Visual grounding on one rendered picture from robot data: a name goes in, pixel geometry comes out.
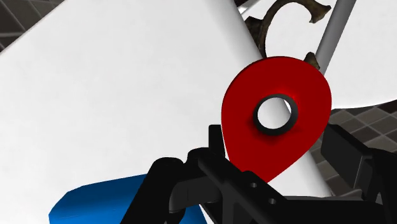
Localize red teardrop pin with ring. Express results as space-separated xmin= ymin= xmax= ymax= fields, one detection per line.
xmin=221 ymin=56 xmax=332 ymax=183

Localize brown curved ornament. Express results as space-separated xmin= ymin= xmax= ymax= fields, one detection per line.
xmin=244 ymin=0 xmax=332 ymax=71

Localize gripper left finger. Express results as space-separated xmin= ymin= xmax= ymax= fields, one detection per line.
xmin=120 ymin=124 xmax=288 ymax=224

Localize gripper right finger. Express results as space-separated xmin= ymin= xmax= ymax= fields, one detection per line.
xmin=320 ymin=123 xmax=397 ymax=224

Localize grey rod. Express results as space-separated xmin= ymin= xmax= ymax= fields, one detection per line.
xmin=314 ymin=0 xmax=357 ymax=75

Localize blue box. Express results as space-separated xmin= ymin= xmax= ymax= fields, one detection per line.
xmin=48 ymin=174 xmax=208 ymax=224

